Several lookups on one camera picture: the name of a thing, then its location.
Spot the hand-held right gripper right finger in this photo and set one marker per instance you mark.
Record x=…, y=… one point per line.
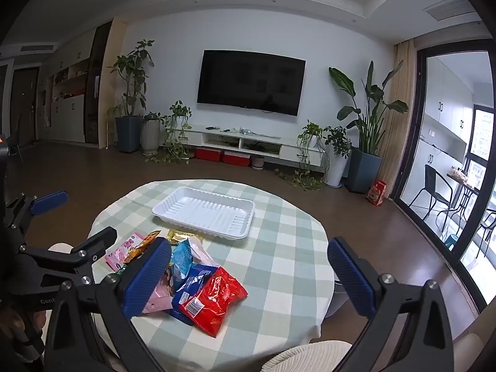
x=352, y=275

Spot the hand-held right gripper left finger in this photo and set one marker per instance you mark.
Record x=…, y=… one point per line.
x=147, y=275

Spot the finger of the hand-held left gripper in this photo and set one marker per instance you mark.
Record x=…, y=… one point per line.
x=48, y=202
x=91, y=242

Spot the orange snack packet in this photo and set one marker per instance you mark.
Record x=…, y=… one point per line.
x=141, y=246

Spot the pink cartoon snack packet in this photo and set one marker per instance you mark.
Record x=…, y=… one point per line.
x=124, y=252

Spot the light blue cartoon snack packet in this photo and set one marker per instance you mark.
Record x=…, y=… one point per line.
x=182, y=259

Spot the dark blue snack packet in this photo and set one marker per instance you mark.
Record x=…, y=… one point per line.
x=193, y=283

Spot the gold snack packet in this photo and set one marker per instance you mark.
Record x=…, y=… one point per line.
x=180, y=235

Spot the clear white snack packet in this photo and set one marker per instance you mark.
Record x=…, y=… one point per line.
x=204, y=254

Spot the red snack packet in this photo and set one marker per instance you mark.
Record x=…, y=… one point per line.
x=215, y=302

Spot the white plastic tray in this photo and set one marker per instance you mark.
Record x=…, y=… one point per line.
x=205, y=211

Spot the person's left hand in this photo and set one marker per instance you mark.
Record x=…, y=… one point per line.
x=13, y=321

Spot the pale grey stool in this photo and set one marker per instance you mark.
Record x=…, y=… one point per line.
x=341, y=298

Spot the white round stool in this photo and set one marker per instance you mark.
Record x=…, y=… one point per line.
x=60, y=248

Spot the round table checkered cloth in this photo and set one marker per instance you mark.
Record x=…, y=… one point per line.
x=271, y=271

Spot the red gift bag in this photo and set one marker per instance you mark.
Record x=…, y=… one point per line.
x=376, y=193

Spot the white ribbed round cushion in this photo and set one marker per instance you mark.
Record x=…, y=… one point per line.
x=306, y=358

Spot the dark entrance door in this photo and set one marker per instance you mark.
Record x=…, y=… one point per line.
x=24, y=104

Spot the turquoise small stool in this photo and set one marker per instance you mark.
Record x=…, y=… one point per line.
x=451, y=242

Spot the blue square plant pot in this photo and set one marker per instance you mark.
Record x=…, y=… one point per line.
x=363, y=170

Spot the tall white plant pot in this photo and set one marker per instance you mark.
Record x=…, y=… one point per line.
x=336, y=170

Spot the blue-grey square plant pot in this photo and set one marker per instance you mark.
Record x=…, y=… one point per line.
x=129, y=133

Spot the black metal balcony chair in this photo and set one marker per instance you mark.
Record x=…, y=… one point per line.
x=489, y=224
x=432, y=190

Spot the white ribbed plant pot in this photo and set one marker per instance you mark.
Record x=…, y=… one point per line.
x=150, y=136

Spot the white television cabinet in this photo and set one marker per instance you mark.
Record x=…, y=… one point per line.
x=302, y=151

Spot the red storage box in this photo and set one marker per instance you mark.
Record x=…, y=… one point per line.
x=208, y=154
x=236, y=159

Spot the small bushy houseplant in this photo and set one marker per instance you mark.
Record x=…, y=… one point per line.
x=338, y=139

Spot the black balcony table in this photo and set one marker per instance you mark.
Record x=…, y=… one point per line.
x=463, y=188

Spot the trailing pothos plant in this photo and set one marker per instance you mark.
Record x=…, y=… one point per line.
x=174, y=124

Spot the small round plant pot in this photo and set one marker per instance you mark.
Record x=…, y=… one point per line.
x=257, y=161

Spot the hanging pothos plant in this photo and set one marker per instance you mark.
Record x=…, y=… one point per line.
x=310, y=133

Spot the tall leafy houseplant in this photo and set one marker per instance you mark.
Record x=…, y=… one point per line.
x=133, y=77

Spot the large broad-leaf plant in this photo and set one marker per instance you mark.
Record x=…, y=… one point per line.
x=368, y=116

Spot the beige curtain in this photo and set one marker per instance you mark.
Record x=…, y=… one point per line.
x=401, y=93

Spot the white balcony cabinets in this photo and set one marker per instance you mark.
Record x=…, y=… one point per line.
x=445, y=100

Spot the white wall cabinet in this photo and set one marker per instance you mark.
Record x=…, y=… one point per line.
x=69, y=100

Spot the white wall intercom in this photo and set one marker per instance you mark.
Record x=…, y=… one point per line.
x=97, y=86

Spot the black sliding door frame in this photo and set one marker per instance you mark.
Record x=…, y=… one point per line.
x=420, y=124

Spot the black wall television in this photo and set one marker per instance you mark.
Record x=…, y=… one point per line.
x=250, y=83

